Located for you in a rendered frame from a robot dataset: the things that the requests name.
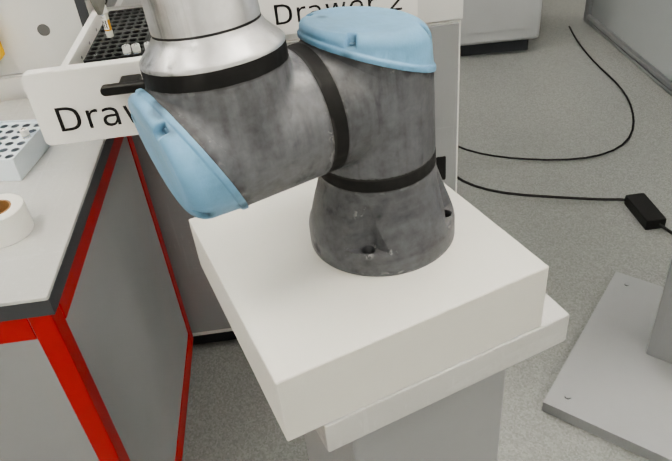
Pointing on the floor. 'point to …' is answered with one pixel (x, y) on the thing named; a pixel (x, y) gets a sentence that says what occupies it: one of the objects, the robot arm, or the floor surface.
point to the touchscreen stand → (622, 370)
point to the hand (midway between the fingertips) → (104, 3)
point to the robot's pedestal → (439, 408)
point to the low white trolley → (90, 313)
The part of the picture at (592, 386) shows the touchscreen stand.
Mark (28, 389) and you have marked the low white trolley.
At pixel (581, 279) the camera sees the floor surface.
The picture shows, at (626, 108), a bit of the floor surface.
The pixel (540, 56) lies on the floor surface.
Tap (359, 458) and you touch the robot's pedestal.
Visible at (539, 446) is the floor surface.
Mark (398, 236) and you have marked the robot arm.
